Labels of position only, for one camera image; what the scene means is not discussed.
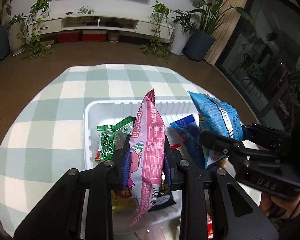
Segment dark blue snack packet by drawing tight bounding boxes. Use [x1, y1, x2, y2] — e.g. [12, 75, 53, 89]
[170, 115, 205, 169]

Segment black cookie snack packet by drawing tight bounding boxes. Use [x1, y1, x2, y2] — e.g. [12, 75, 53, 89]
[149, 179, 175, 212]

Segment green red snack packet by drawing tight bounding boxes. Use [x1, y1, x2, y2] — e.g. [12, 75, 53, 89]
[95, 116, 133, 161]

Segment white plastic tray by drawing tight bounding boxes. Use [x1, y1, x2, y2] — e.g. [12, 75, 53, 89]
[83, 100, 199, 236]

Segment white tv cabinet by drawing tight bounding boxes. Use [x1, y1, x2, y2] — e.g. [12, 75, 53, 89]
[39, 12, 174, 43]

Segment left plant white pot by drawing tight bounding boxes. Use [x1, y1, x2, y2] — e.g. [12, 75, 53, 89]
[8, 0, 54, 59]

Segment right hand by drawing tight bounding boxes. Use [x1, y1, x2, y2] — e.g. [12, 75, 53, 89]
[259, 189, 300, 218]

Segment shiny red snack packet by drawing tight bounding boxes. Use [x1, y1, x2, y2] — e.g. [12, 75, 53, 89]
[206, 213, 213, 240]

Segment plant in white pot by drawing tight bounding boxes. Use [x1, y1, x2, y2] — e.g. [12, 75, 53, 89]
[171, 9, 197, 56]

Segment checkered green white tablecloth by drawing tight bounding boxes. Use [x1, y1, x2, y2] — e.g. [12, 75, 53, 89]
[0, 64, 249, 235]

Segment red storage box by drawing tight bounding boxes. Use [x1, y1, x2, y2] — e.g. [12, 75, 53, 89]
[82, 30, 107, 42]
[56, 31, 80, 43]

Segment cables on cabinet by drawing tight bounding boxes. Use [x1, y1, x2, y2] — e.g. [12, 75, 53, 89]
[65, 4, 95, 16]

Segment pink cartoon snack packet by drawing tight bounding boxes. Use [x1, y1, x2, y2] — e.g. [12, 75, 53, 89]
[128, 90, 165, 226]

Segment small gold red candy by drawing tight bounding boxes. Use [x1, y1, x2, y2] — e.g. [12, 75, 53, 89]
[111, 188, 136, 213]

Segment light blue snack packet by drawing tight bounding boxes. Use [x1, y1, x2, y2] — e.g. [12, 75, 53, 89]
[189, 92, 243, 169]

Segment beige curtain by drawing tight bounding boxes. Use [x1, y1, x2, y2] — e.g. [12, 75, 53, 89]
[204, 0, 247, 66]

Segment trailing vine plant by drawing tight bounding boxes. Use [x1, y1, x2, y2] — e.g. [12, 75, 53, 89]
[141, 1, 172, 61]

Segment large plant dark pot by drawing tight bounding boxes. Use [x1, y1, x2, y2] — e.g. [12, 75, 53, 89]
[184, 0, 253, 62]

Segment white red snack packet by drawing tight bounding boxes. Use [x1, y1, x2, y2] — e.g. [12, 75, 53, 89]
[166, 126, 184, 154]

